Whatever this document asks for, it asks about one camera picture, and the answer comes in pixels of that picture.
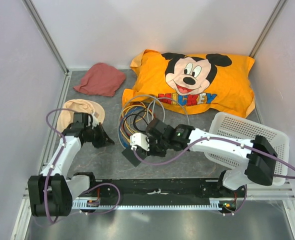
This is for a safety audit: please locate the black network switch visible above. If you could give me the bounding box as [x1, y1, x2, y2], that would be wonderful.
[121, 147, 148, 167]

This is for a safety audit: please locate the grey ethernet cable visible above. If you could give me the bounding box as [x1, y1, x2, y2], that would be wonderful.
[117, 94, 191, 148]

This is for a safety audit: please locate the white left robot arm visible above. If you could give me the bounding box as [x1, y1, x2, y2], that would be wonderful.
[27, 112, 115, 218]

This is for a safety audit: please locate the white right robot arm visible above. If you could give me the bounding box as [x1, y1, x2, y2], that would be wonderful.
[146, 118, 277, 197]

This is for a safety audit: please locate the peach bucket hat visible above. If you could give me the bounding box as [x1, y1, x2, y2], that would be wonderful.
[56, 99, 105, 133]

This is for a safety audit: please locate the red cloth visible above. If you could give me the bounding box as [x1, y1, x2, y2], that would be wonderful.
[73, 62, 126, 97]

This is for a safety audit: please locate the white plastic basket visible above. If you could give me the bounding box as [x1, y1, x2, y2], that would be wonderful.
[204, 112, 290, 186]

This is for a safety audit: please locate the orange Mickey Mouse pillow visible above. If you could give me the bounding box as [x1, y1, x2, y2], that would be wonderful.
[122, 49, 256, 118]

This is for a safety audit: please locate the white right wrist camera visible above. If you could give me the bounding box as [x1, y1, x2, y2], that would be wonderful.
[130, 132, 150, 152]

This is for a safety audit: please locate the blue ethernet cable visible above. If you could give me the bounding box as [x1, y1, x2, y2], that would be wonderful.
[119, 107, 138, 148]

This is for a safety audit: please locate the red ethernet cable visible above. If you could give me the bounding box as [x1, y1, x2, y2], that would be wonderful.
[119, 124, 132, 143]

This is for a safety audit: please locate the yellow ethernet cable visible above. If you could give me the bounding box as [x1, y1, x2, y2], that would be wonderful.
[121, 101, 153, 137]

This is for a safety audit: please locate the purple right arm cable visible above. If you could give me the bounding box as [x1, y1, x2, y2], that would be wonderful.
[132, 136, 295, 217]

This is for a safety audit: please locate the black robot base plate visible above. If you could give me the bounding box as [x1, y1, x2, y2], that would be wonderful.
[96, 178, 245, 205]

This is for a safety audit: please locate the grey slotted cable duct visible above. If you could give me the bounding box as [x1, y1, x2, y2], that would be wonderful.
[71, 199, 222, 211]

